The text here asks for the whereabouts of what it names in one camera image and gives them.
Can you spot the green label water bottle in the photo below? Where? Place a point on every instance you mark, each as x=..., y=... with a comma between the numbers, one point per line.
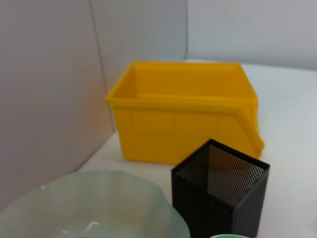
x=224, y=236

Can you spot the yellow plastic bin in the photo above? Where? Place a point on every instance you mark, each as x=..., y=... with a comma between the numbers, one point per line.
x=173, y=129

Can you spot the black mesh pen holder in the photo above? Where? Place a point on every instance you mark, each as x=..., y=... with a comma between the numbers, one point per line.
x=193, y=210

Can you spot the green glass fruit plate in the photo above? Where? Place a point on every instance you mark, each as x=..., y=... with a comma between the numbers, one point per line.
x=74, y=198

